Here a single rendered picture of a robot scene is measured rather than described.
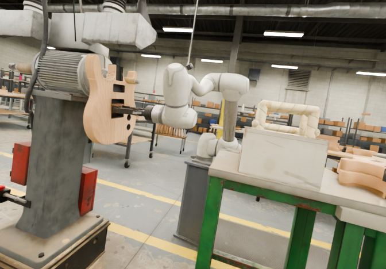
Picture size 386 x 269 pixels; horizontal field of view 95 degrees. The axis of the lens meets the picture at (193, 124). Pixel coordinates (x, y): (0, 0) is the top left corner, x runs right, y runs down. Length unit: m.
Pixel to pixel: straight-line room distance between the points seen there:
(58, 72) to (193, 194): 1.30
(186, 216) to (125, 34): 1.47
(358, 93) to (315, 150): 13.00
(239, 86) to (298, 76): 11.48
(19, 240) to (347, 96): 13.49
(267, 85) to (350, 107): 4.63
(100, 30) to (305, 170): 1.05
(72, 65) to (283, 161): 1.10
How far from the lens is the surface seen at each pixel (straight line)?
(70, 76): 1.16
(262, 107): 0.70
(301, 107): 0.72
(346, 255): 0.89
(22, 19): 1.46
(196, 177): 1.61
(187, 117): 0.78
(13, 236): 1.53
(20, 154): 1.46
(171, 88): 0.73
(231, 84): 1.22
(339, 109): 13.21
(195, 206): 1.70
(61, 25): 1.35
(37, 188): 1.41
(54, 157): 1.27
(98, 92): 0.89
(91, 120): 0.88
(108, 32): 1.01
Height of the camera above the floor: 1.12
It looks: 3 degrees down
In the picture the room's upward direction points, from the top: 9 degrees clockwise
